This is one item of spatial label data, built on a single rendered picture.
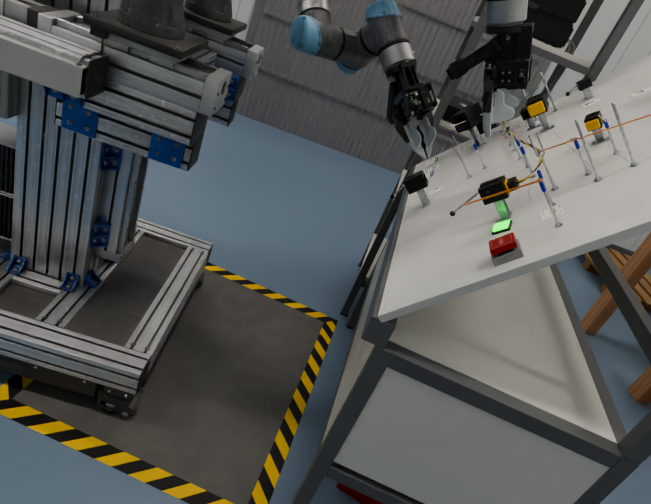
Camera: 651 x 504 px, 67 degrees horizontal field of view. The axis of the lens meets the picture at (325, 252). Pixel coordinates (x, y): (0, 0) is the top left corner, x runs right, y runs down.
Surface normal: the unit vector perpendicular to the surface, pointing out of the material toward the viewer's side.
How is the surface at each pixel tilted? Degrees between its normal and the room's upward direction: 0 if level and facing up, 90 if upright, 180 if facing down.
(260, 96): 90
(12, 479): 0
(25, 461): 0
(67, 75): 90
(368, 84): 90
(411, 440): 90
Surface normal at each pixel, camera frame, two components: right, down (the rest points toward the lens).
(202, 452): 0.34, -0.81
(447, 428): -0.23, 0.42
